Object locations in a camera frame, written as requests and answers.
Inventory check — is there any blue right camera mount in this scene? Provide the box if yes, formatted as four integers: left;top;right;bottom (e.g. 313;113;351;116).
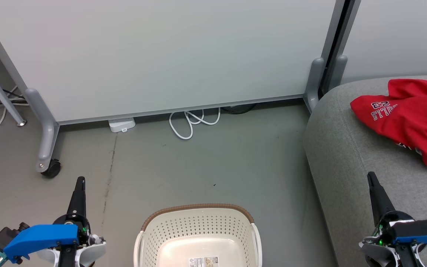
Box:
386;219;427;247

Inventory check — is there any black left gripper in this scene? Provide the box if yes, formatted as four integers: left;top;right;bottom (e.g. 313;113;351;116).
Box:
52;177;106;246

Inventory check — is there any white power adapter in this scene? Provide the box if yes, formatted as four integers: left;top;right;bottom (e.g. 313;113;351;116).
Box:
109;118;136;133

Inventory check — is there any grey fabric sofa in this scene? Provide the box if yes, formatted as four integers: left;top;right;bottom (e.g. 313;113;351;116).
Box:
303;74;427;267

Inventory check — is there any red shirt with white print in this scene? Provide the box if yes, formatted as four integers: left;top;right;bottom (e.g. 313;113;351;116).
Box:
350;79;427;174

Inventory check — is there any black cable under partition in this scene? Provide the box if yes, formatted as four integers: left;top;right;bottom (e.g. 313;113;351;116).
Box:
221;103;256;114

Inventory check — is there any printed basket sticker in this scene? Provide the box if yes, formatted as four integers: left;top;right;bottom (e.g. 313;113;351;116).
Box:
189;256;219;267

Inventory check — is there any coiled white cable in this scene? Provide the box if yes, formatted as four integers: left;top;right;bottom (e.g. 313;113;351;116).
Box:
169;108;221;140

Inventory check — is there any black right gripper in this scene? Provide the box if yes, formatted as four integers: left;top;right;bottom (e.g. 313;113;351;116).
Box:
367;171;414;247

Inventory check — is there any white partition on grey legs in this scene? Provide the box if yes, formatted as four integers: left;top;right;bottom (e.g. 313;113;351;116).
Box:
0;0;347;178
327;0;427;93

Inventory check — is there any cream perforated laundry basket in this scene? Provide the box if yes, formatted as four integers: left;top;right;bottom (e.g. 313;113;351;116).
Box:
134;203;263;267

